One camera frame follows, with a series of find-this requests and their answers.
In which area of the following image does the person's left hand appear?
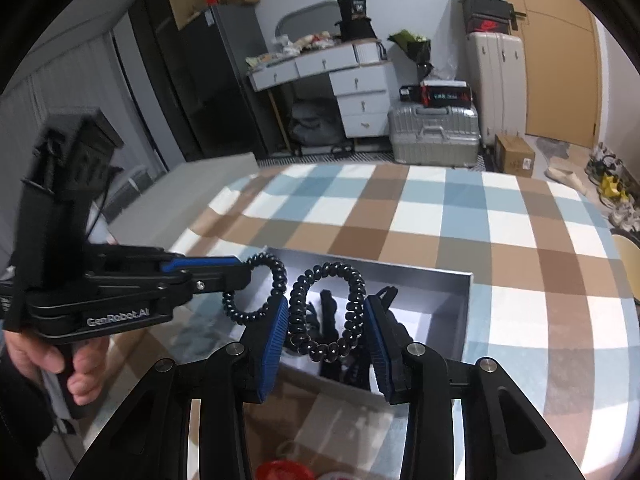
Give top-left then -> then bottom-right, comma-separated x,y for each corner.
3,330 -> 110,406

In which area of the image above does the grey bedside cabinet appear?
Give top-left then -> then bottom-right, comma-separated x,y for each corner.
108,153 -> 258,249

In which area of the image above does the red round cap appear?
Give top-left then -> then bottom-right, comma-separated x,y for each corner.
255,460 -> 316,480

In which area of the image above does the checkered tablecloth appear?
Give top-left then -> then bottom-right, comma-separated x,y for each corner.
84,164 -> 639,479

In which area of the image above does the silver open box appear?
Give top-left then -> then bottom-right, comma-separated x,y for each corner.
196,250 -> 473,479

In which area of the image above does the dark refrigerator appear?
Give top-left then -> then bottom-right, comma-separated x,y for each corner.
129,0 -> 283,162

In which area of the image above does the white dressing desk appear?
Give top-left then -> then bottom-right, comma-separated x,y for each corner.
248,39 -> 398,155

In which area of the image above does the silver lying suitcase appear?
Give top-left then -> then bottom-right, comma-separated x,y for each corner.
388,103 -> 480,168

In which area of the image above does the grey mirror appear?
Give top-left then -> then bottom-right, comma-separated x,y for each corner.
276,0 -> 341,42

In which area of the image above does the black hat box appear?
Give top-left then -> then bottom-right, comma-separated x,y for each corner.
335,0 -> 378,42

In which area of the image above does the black red box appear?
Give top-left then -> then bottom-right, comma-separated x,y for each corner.
420,79 -> 473,108

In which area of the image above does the small cardboard box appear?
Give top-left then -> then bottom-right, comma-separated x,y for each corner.
495,134 -> 536,178

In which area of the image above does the flower bouquet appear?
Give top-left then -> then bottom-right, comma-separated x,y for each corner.
387,29 -> 433,82

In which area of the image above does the white upright suitcase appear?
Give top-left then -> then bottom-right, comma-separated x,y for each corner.
466,32 -> 527,146

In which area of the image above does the black nike shoe box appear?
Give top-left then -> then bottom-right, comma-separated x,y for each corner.
462,0 -> 515,35

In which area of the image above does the wooden door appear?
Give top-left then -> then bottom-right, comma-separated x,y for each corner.
508,0 -> 601,148

